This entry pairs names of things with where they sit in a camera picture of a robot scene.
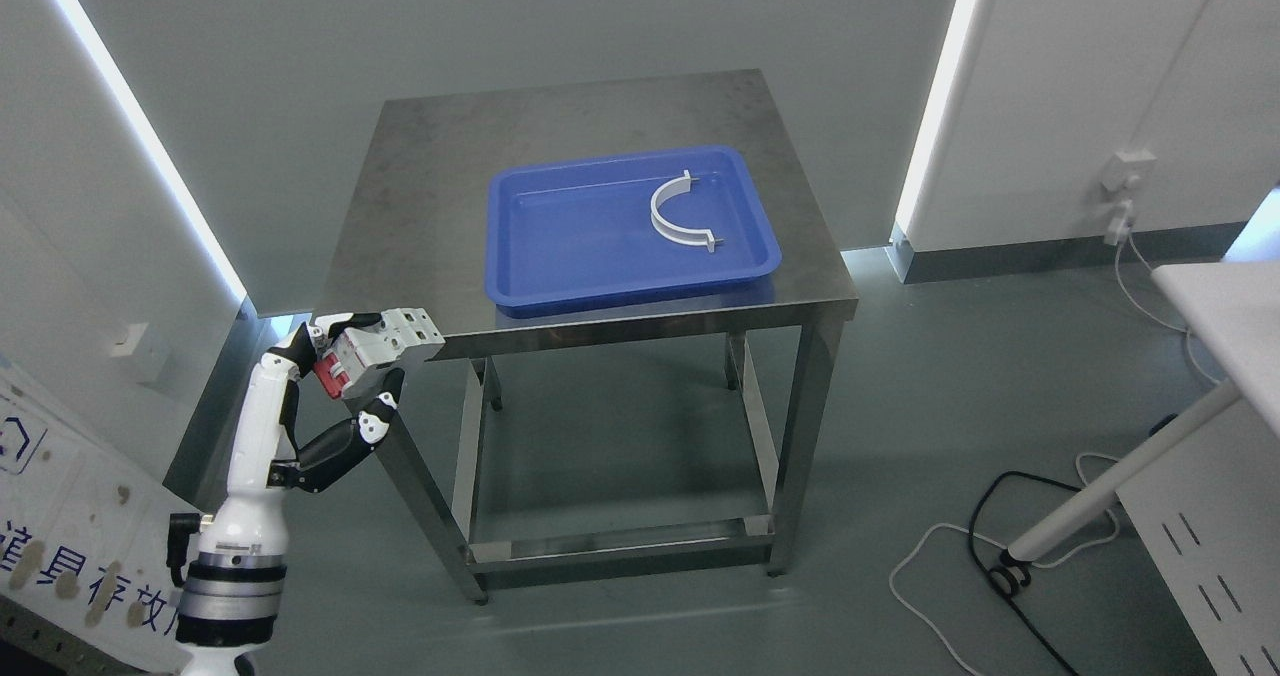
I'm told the black white robot index finger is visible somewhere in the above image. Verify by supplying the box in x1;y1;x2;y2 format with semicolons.
268;312;383;376

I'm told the white wall socket with plug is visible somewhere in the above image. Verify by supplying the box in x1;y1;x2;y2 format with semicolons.
1100;149;1157;247

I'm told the black cable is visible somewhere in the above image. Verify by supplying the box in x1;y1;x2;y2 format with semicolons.
966;414;1181;676

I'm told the white desk with leg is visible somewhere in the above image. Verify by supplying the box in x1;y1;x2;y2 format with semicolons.
989;261;1280;597

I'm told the blue plastic tray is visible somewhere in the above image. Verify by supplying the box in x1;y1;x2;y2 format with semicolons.
484;143;782;319

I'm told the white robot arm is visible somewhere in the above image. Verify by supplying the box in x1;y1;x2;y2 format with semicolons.
166;309;444;675

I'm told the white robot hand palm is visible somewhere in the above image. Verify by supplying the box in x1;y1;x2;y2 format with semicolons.
228;351;300;527

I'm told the white cable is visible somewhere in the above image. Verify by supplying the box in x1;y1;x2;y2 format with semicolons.
888;230;1226;676

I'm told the white wall switch box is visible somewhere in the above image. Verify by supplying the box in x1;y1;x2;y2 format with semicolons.
109;323;154;362

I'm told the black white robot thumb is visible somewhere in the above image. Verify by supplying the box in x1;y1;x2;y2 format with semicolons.
268;369;404;493

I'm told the stainless steel table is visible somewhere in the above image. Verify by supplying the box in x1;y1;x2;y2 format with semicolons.
315;70;858;606

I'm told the grey red circuit breaker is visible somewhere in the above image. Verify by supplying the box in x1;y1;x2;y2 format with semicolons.
314;309;445;401

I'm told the white curved plastic bracket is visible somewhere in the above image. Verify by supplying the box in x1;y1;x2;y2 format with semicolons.
648;169;724;255

